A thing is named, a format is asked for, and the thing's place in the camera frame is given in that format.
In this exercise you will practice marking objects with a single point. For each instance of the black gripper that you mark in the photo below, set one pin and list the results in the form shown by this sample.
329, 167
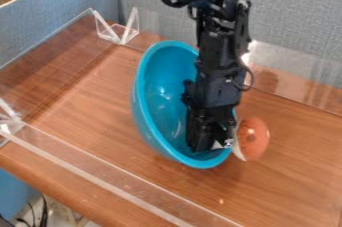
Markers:
211, 96

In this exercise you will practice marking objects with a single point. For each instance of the brown white toy mushroom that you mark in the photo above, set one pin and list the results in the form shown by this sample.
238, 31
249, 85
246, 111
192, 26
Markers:
251, 139

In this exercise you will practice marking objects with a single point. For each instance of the blue plastic bowl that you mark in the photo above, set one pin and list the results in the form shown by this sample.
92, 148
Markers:
158, 110

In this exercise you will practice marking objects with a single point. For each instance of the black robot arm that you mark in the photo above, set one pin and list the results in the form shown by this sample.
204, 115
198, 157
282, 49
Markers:
222, 33

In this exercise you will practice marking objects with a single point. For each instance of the clear acrylic back barrier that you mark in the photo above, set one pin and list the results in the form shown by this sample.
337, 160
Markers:
291, 74

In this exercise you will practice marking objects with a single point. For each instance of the clear acrylic barrier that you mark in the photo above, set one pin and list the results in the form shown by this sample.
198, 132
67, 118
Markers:
291, 74
142, 193
36, 79

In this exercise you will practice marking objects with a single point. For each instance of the clear acrylic front barrier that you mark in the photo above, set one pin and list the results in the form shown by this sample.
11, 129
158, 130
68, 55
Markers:
142, 193

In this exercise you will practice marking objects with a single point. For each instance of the clear acrylic left barrier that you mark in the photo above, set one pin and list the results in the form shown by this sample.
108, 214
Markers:
36, 79

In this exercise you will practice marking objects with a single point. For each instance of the clear acrylic corner bracket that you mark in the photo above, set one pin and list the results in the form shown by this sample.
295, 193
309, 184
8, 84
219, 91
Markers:
118, 33

